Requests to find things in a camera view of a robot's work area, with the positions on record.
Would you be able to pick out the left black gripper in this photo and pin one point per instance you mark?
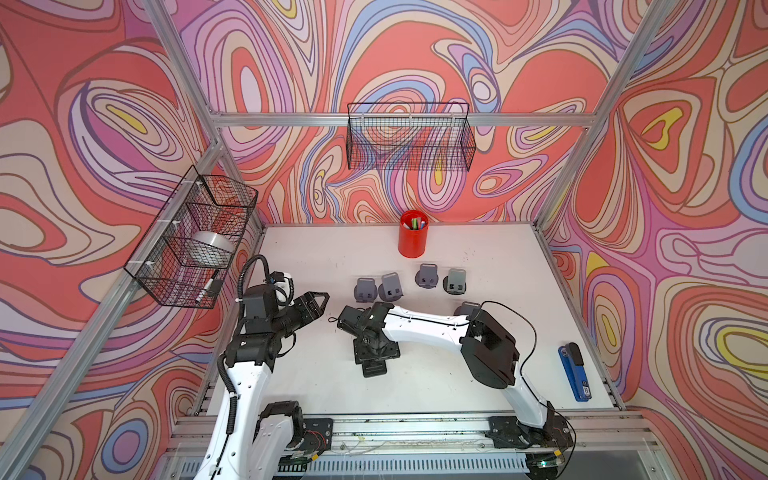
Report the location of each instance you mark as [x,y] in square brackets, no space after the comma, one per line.
[302,306]

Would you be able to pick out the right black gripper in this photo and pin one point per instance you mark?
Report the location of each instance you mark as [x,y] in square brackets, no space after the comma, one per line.
[360,353]

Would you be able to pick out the black rectangular phone holder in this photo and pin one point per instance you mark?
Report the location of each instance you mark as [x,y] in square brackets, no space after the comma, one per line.
[373,369]

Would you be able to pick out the dark grey phone stand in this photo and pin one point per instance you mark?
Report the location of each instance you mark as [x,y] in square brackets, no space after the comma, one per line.
[455,283]

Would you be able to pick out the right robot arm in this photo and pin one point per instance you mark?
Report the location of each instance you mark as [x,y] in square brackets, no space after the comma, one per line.
[489,351]

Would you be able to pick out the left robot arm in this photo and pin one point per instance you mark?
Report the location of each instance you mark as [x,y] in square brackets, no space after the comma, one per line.
[253,439]

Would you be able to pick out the silver tape roll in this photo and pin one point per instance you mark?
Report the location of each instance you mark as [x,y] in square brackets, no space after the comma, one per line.
[207,249]

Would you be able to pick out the black marker in basket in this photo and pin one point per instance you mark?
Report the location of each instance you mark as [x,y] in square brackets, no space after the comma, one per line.
[210,288]

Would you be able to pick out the red pen cup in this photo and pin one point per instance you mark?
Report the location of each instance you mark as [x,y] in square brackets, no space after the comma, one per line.
[412,243]

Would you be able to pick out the blue stapler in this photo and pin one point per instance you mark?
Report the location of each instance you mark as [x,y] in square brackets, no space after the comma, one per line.
[573,365]

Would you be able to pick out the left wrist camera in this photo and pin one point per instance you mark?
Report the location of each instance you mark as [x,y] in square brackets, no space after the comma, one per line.
[284,286]

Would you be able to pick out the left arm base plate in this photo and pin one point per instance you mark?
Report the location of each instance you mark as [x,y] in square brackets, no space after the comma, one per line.
[316,437]

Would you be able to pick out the left wire basket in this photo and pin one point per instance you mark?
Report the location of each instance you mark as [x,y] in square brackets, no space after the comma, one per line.
[201,226]

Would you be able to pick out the wire basket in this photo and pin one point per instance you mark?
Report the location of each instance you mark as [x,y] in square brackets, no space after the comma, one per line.
[201,226]
[412,136]

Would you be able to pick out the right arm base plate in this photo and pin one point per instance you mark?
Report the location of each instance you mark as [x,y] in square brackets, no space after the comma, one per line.
[508,432]

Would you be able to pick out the back wire basket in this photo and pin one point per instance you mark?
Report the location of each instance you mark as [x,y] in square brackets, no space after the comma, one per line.
[412,136]

